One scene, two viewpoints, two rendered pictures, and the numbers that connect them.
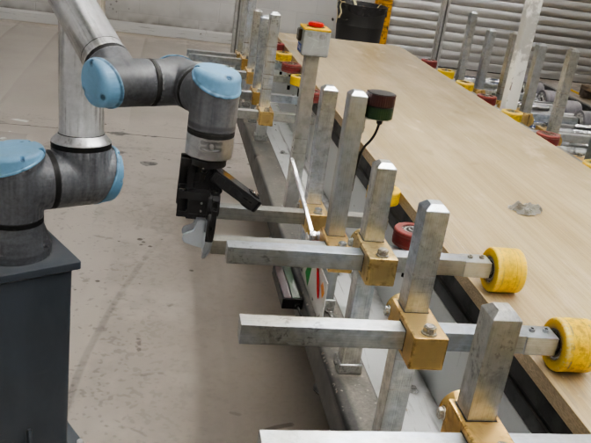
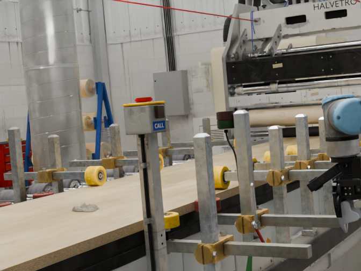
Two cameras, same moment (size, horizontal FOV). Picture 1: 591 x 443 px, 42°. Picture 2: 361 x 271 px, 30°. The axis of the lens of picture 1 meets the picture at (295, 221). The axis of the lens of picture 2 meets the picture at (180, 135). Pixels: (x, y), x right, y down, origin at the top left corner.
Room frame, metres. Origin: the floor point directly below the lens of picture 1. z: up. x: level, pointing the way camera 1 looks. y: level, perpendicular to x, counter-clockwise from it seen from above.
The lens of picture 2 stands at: (3.06, 1.10, 1.22)
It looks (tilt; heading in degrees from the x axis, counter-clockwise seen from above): 3 degrees down; 222
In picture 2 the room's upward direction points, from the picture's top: 5 degrees counter-clockwise
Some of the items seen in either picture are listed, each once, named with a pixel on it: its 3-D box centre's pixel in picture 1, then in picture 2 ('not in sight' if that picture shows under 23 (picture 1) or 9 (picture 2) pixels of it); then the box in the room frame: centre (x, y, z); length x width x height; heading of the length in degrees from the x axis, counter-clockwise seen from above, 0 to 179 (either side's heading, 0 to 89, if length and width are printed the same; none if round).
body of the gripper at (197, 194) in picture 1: (200, 185); (348, 178); (1.39, 0.19, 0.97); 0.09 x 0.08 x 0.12; 102
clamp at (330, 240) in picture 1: (336, 248); (251, 220); (1.47, -0.09, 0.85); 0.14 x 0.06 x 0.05; 12
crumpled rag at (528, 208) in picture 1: (528, 206); (86, 206); (1.72, -0.54, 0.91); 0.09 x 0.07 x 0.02; 109
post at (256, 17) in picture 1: (251, 67); not in sight; (3.20, 0.27, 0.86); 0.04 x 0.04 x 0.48; 12
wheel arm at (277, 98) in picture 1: (247, 95); not in sight; (2.91, 0.25, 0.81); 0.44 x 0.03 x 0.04; 102
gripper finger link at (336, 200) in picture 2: not in sight; (338, 201); (1.42, 0.17, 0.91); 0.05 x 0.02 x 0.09; 12
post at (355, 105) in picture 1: (339, 204); (247, 192); (1.49, -0.08, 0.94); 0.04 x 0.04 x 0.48; 12
